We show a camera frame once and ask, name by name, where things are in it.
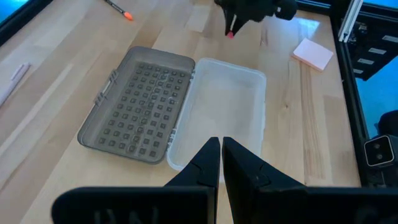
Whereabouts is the white pen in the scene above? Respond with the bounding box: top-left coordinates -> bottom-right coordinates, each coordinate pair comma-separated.
0,62 -> 31,106

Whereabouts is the grey studded case lid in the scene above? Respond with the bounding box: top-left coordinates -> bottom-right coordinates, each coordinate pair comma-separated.
76,45 -> 196,165

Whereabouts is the clear plastic case base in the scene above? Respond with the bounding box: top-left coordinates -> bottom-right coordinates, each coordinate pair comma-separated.
166,57 -> 267,183

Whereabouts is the table-level camera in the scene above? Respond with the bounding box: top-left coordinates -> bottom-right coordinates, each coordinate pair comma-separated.
363,134 -> 396,168

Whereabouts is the black marker with orange cap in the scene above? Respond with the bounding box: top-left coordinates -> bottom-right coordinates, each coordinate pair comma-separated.
104,0 -> 134,22

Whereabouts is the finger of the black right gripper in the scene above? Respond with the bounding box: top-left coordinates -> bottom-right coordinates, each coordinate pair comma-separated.
223,8 -> 234,34
231,17 -> 249,35

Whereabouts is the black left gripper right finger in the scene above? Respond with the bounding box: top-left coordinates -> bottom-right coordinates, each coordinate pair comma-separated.
222,136 -> 398,224

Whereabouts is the silver aluminium bracket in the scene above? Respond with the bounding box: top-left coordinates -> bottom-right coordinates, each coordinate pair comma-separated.
338,0 -> 364,43

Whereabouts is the pink sticky note pad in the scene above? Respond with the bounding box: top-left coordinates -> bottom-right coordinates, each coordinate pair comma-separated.
291,37 -> 335,72

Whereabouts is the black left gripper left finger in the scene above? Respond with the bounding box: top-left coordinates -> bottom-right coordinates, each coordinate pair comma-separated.
51,136 -> 221,224

